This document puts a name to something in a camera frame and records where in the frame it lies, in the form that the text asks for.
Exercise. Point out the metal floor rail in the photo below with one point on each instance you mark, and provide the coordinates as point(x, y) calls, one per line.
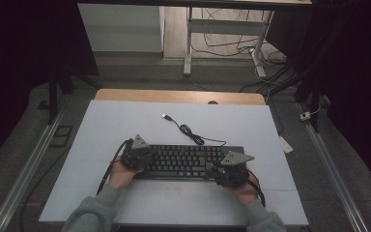
point(331, 167)
point(29, 167)

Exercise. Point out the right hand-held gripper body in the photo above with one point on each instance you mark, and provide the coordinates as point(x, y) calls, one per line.
point(236, 158)

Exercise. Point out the dark curtain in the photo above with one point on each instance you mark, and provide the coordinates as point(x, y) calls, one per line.
point(360, 64)
point(13, 48)

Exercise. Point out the person's right hand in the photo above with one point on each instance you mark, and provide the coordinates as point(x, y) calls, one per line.
point(243, 195)

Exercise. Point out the white-legged desk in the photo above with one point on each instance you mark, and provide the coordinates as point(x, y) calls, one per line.
point(188, 48)

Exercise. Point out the person's left hand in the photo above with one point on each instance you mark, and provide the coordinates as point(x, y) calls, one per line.
point(120, 177)

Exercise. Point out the white paper tag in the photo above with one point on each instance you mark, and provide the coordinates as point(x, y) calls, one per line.
point(286, 145)

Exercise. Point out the black stand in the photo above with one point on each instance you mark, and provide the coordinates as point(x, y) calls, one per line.
point(315, 96)
point(53, 93)

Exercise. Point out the small white adapter box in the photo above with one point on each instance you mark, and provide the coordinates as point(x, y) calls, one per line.
point(305, 116)

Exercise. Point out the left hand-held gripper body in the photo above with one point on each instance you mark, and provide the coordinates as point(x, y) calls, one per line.
point(138, 145)

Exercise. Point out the white cabinet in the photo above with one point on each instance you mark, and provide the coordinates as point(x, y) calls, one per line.
point(122, 29)

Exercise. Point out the black computer keyboard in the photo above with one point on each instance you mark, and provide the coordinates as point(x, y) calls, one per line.
point(180, 158)

